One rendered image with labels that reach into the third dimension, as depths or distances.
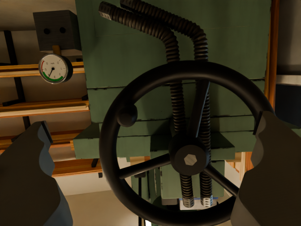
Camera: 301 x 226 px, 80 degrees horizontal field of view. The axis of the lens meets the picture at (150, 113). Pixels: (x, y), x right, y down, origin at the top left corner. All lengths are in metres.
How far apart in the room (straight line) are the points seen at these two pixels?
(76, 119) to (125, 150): 2.68
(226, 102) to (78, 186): 3.35
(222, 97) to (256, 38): 0.15
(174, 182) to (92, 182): 3.17
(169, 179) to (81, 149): 0.25
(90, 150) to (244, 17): 0.49
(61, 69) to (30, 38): 2.87
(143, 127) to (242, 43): 0.31
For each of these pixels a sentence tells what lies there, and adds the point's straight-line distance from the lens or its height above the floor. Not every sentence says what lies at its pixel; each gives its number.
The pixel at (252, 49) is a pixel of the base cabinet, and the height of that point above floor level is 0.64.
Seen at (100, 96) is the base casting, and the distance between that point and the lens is 0.47.
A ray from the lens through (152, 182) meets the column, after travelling 0.96.
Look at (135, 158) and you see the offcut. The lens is 0.52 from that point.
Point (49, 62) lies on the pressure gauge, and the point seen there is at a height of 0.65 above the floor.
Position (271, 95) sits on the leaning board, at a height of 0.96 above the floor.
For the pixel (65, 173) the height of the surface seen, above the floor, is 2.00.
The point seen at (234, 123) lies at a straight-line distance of 0.51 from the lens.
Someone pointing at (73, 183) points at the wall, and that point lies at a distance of 3.63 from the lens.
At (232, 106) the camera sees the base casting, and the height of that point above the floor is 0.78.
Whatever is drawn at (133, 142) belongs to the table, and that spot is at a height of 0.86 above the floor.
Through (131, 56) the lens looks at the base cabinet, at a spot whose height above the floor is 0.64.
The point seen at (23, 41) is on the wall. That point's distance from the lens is 3.33.
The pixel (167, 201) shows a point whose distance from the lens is 0.51.
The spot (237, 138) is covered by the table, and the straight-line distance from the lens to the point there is 0.53.
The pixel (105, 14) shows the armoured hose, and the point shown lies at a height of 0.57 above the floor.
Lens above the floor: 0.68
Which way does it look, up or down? 13 degrees up
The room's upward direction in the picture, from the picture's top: 177 degrees clockwise
